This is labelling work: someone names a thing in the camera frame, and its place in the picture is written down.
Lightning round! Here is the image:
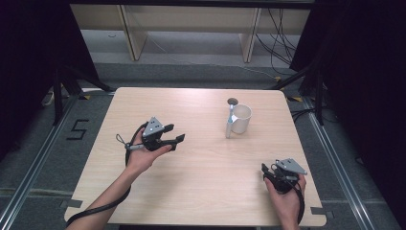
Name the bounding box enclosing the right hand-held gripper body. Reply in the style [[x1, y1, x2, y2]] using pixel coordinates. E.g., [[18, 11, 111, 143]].
[[267, 158, 308, 195]]

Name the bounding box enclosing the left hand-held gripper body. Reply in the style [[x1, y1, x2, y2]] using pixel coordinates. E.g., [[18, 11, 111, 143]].
[[140, 116, 175, 152]]

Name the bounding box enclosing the white tube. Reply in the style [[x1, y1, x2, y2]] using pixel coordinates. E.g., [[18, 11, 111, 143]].
[[225, 103, 236, 139]]

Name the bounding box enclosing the white cup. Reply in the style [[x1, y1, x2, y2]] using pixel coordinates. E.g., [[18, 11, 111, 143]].
[[230, 103, 253, 135]]

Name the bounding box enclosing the person's right hand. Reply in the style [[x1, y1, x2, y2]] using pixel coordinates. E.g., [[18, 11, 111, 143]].
[[263, 173, 307, 222]]

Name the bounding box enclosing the person's left hand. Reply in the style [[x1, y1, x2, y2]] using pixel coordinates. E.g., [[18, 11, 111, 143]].
[[125, 127, 173, 176]]

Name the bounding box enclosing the grey tape patch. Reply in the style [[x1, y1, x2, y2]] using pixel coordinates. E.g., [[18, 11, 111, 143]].
[[310, 206, 335, 220], [59, 198, 83, 210]]

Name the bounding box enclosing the black tape floor mark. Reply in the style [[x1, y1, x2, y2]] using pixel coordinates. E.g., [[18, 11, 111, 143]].
[[65, 119, 90, 141]]

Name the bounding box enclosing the black metal stand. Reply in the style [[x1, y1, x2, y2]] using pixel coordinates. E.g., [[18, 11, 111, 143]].
[[269, 60, 326, 127], [52, 65, 117, 127]]

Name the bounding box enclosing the light wooden shelf unit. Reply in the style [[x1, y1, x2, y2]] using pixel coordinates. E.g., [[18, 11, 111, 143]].
[[70, 3, 313, 63]]

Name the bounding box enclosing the black curtain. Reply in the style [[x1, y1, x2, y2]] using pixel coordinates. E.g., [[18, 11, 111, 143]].
[[0, 0, 101, 162], [288, 0, 406, 229]]

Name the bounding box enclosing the black sleeved cable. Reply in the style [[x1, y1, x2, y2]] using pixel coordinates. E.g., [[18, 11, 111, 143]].
[[65, 122, 150, 228], [290, 180, 306, 224]]

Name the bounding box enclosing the metal floor rail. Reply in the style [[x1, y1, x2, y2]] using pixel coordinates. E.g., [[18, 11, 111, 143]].
[[0, 94, 79, 230], [301, 95, 377, 230]]

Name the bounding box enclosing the white coiled cable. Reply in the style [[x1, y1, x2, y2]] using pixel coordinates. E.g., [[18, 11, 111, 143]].
[[40, 90, 56, 107]]

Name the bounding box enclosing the bundle of black cables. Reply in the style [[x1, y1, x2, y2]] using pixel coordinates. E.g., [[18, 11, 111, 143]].
[[255, 8, 299, 77]]

